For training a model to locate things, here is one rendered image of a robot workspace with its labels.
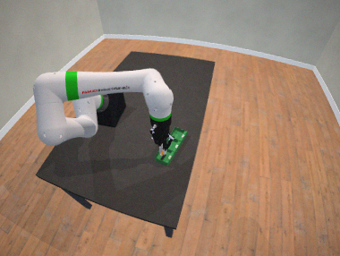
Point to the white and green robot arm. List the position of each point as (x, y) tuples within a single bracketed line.
[(51, 90)]

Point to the green three-compartment bin rack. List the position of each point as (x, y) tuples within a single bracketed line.
[(179, 136)]

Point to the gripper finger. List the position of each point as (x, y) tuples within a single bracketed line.
[(157, 140), (165, 144)]

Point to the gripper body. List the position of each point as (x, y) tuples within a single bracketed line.
[(164, 132)]

